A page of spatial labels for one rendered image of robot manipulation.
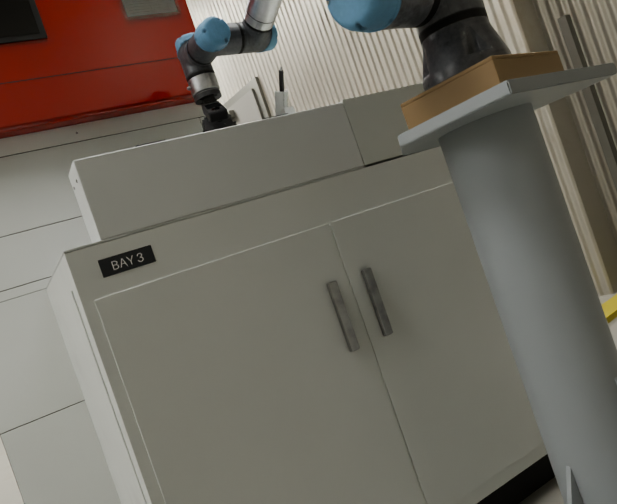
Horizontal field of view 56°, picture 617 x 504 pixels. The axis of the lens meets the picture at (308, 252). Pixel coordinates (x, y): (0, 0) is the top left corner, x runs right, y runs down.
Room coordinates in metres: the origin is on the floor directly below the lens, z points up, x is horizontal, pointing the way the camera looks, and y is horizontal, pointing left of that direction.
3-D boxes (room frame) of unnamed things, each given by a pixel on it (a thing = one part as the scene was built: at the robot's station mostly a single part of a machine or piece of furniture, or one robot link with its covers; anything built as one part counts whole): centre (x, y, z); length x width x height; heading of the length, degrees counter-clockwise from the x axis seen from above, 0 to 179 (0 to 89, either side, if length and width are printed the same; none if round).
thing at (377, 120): (1.58, -0.18, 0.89); 0.62 x 0.35 x 0.14; 28
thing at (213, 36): (1.44, 0.04, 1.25); 0.11 x 0.11 x 0.08; 32
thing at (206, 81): (1.51, 0.12, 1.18); 0.08 x 0.08 x 0.05
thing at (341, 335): (1.43, 0.09, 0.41); 0.96 x 0.64 x 0.82; 118
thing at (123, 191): (1.13, 0.09, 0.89); 0.55 x 0.09 x 0.14; 118
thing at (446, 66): (1.00, -0.36, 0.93); 0.15 x 0.15 x 0.10
